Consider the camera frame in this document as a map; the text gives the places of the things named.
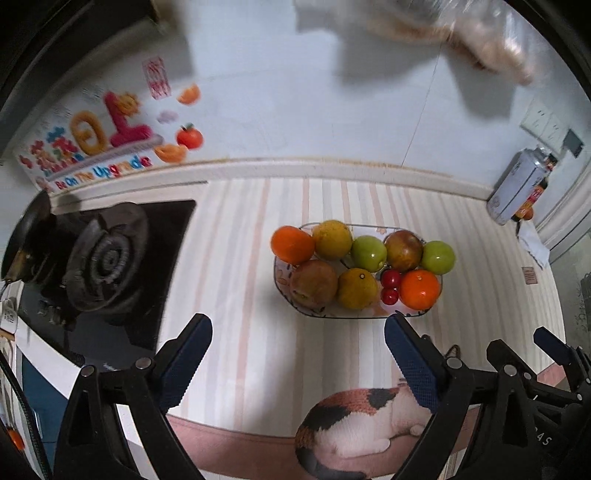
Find yellow lemon front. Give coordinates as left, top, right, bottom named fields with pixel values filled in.
left=337, top=268, right=379, bottom=311

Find red cherry tomatoes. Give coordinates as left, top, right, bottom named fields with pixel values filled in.
left=380, top=269, right=403, bottom=306

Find brown passion fruit back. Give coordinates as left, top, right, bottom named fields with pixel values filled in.
left=385, top=230, right=423, bottom=273

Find brown kiwi fruit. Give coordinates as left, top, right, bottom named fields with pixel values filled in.
left=290, top=260, right=338, bottom=309

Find colourful wall sticker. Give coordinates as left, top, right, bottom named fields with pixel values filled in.
left=10, top=51, right=204, bottom=194

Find plastic bag with items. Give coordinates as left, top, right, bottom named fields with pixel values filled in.
left=366, top=1, right=550, bottom=86

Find white wall socket panel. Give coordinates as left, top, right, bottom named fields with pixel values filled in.
left=520, top=98, right=568, bottom=153

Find black gas stove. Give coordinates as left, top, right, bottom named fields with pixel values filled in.
left=18, top=200, right=197, bottom=371

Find floral ceramic plate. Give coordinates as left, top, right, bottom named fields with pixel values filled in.
left=272, top=222, right=445, bottom=320

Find black wall adapter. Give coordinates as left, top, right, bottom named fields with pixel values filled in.
left=563, top=129, right=584, bottom=158

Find grey gas canister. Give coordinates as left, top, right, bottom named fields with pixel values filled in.
left=486, top=147, right=549, bottom=225

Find orange tangerine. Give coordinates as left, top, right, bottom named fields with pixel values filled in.
left=399, top=269, right=441, bottom=311
left=270, top=225, right=315, bottom=265

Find yellow lemon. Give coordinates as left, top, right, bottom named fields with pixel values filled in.
left=312, top=220, right=353, bottom=261
left=337, top=268, right=379, bottom=311

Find range hood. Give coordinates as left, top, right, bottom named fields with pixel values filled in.
left=0, top=0, right=164, bottom=153

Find dark soy sauce bottle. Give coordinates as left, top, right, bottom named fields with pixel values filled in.
left=512, top=154, right=558, bottom=222

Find white folded cloth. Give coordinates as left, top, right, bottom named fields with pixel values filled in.
left=517, top=221, right=550, bottom=269

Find green apple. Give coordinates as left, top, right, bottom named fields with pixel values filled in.
left=351, top=235, right=388, bottom=273
left=421, top=240, right=456, bottom=275

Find yellow lemon back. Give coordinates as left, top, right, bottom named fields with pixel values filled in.
left=312, top=220, right=353, bottom=261

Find small brown card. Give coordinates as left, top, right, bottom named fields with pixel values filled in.
left=522, top=267, right=538, bottom=285

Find black frying pan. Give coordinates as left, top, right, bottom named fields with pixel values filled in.
left=1, top=191, right=52, bottom=283

